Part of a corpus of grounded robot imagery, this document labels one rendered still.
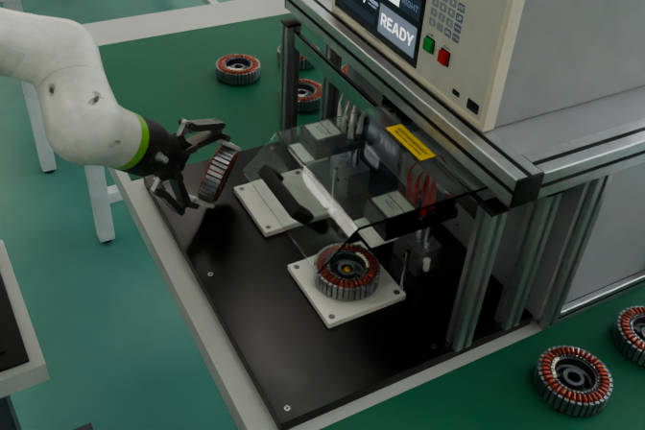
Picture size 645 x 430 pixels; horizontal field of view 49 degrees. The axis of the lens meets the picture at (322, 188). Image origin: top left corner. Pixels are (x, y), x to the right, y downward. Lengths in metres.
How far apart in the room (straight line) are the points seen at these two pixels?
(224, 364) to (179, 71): 0.94
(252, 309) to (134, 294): 1.15
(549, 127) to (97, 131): 0.63
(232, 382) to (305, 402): 0.12
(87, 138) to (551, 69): 0.65
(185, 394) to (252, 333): 0.91
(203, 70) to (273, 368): 0.97
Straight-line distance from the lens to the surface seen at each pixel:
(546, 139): 1.04
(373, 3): 1.20
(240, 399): 1.11
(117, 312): 2.27
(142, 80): 1.85
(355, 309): 1.18
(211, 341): 1.18
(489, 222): 0.99
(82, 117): 1.02
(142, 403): 2.05
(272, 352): 1.13
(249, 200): 1.38
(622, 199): 1.19
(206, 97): 1.76
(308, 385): 1.10
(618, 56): 1.15
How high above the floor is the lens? 1.65
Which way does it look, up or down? 38 degrees down
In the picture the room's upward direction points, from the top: 4 degrees clockwise
